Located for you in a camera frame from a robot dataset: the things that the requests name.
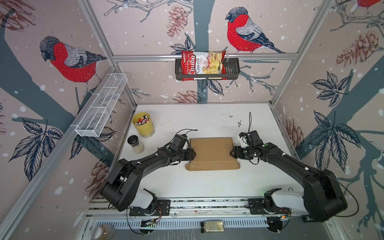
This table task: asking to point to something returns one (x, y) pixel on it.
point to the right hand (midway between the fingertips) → (233, 156)
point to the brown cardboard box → (212, 154)
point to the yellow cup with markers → (142, 121)
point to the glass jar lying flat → (212, 226)
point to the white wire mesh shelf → (93, 122)
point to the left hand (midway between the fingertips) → (192, 155)
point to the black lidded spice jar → (133, 141)
